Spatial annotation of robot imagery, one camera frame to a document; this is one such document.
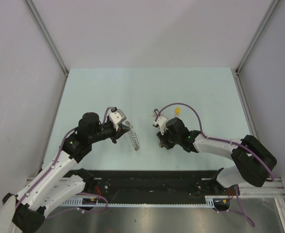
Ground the aluminium frame post right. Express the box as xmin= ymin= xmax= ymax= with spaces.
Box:
xmin=234 ymin=0 xmax=281 ymax=73

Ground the aluminium frame post left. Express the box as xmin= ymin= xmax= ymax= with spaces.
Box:
xmin=23 ymin=0 xmax=69 ymax=76

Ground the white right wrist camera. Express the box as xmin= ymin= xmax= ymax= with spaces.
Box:
xmin=153 ymin=116 xmax=168 ymax=135

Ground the aluminium frame post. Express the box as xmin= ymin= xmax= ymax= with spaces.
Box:
xmin=23 ymin=0 xmax=69 ymax=76
xmin=234 ymin=0 xmax=281 ymax=73

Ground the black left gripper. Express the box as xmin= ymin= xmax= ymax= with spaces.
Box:
xmin=89 ymin=120 xmax=130 ymax=144

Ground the metal disc with keyrings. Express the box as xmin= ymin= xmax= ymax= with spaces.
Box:
xmin=125 ymin=121 xmax=140 ymax=151

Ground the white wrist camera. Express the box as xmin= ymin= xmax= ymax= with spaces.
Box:
xmin=153 ymin=116 xmax=168 ymax=135
xmin=109 ymin=109 xmax=127 ymax=131

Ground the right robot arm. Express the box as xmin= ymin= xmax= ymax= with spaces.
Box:
xmin=153 ymin=116 xmax=277 ymax=195

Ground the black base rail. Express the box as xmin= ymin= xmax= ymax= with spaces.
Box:
xmin=90 ymin=170 xmax=235 ymax=205

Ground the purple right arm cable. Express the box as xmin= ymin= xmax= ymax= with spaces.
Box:
xmin=154 ymin=103 xmax=275 ymax=228

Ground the black tag key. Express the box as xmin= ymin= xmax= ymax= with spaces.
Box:
xmin=149 ymin=108 xmax=159 ymax=117

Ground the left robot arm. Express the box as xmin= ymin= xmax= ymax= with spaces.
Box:
xmin=2 ymin=107 xmax=129 ymax=233

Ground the white slotted cable duct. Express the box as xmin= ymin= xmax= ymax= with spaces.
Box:
xmin=55 ymin=196 xmax=230 ymax=208

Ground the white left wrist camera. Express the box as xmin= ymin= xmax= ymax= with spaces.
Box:
xmin=109 ymin=109 xmax=127 ymax=131

